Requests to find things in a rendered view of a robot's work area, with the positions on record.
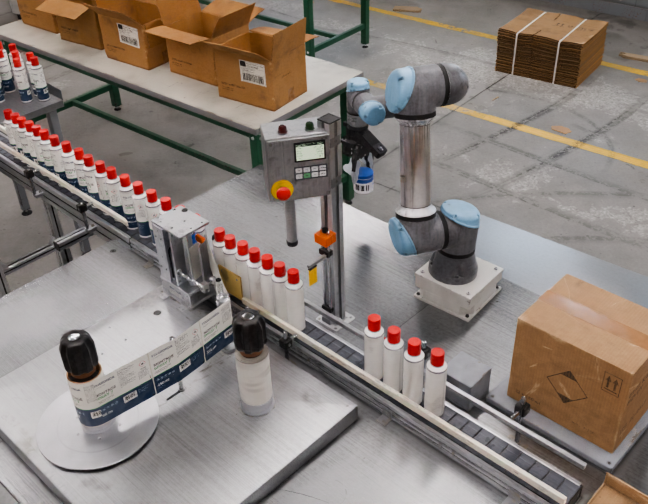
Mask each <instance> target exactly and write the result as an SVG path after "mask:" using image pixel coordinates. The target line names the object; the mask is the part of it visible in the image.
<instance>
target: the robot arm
mask: <svg viewBox="0 0 648 504"><path fill-rule="evenodd" d="M468 89H469V80H468V76H467V74H466V73H465V71H464V70H463V69H462V68H460V67H459V66H457V65H455V64H451V63H438V64H429V65H420V66H412V67H411V66H407V67H405V68H399V69H395V70H394V71H392V72H391V74H390V76H389V77H388V79H387V83H386V88H385V95H379V96H373V95H372V94H371V93H370V86H369V81H368V79H366V78H363V77H354V78H351V79H349V80H348V81H347V90H346V96H347V121H344V122H343V126H345V127H346V135H345V136H344V137H343V138H342V139H341V143H342V144H343V150H342V154H344V155H345V156H348V157H350V156H352V158H351V159H350V162H349V164H345V165H344V166H343V169H344V171H345V172H347V173H348V174H349V175H351V177H352V182H353V184H355V183H356V182H357V181H358V175H359V168H360V166H361V162H363V163H364V164H366V166H367V167H368V168H371V169H372V165H373V160H374V156H375V157H376V158H377V159H379V158H380V157H382V156H384V155H385V154H386V152H387V149H386V147H385V146H384V145H383V144H382V143H381V142H380V141H379V140H378V139H377V138H376V137H375V136H374V135H373V134H372V133H371V132H370V130H369V129H368V128H369V125H371V126H376V125H378V124H380V123H382V122H383V120H384V119H387V118H395V119H396V120H397V121H398V122H399V140H400V195H401V204H400V205H399V206H398V207H397V208H396V217H392V218H391V219H390V220H389V223H388V229H389V234H390V238H391V241H392V243H393V246H394V247H395V249H396V251H397V252H398V253H399V254H401V255H403V256H409V255H417V254H421V253H426V252H432V251H434V252H433V254H432V256H431V258H430V260H429V264H428V271H429V273H430V275H431V276H432V277H433V278H434V279H436V280H437V281H439V282H441V283H444V284H448V285H465V284H468V283H470V282H472V281H473V280H475V278H476V277H477V273H478V263H477V260H476V255H475V249H476V242H477V236H478V230H479V227H480V213H479V211H478V209H477V208H476V207H475V206H473V205H472V204H470V203H468V202H465V201H462V200H447V201H445V202H444V203H442V205H441V208H440V209H441V210H436V208H435V207H434V206H433V205H432V204H431V130H430V122H431V121H432V120H433V119H434V118H435V117H436V107H442V106H447V105H452V104H455V103H457V102H459V101H460V100H462V99H463V98H464V97H465V95H466V94H467V92H468ZM346 138H347V139H346ZM359 160H360V161H361V162H360V161H359Z"/></svg>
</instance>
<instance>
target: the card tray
mask: <svg viewBox="0 0 648 504"><path fill-rule="evenodd" d="M587 504H648V495H646V494H644V493H643V492H641V491H639V490H637V489H636V488H634V487H632V486H631V485H629V484H627V483H625V482H624V481H622V480H620V479H619V478H617V477H615V476H613V475H612V474H610V473H608V472H607V473H606V476H605V480H604V483H603V484H602V485H601V487H600V488H599V489H598V490H597V492H596V493H595V494H594V495H593V497H592V498H591V499H590V500H589V502H588V503H587Z"/></svg>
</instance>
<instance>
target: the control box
mask: <svg viewBox="0 0 648 504"><path fill-rule="evenodd" d="M317 118H319V117H312V118H304V119H295V120H287V121H279V122H270V123H262V124H260V133H261V145H262V156H263V167H264V179H265V187H266V190H267V194H268V197H269V201H270V202H271V203H272V202H279V201H281V200H279V199H278V198H277V196H276V192H277V190H278V189H279V188H280V187H287V188H289V189H290V192H291V196H290V198H289V199H288V200H294V199H302V198H309V197H317V196H324V195H330V194H331V181H330V157H329V134H328V133H327V132H326V131H325V128H323V129H320V128H317ZM307 121H312V122H313V123H314V127H315V130H314V131H313V132H306V131H305V124H306V122H307ZM280 124H285V125H286V127H287V130H288V134H286V135H278V132H277V131H278V126H279V125H280ZM322 139H325V143H326V159H321V160H313V161H305V162H297V163H295V160H294V143H298V142H306V141H314V140H322ZM325 163H327V169H328V177H320V178H312V179H305V180H297V181H295V178H294V167H302V166H310V165H317V164H325Z"/></svg>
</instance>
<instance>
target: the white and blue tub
mask: <svg viewBox="0 0 648 504"><path fill-rule="evenodd" d="M373 175H374V172H373V170H372V169H371V168H368V167H360V168H359V175H358V181H357V182H356V183H355V184H354V191H355V192H357V193H359V194H367V193H370V192H372V191H373Z"/></svg>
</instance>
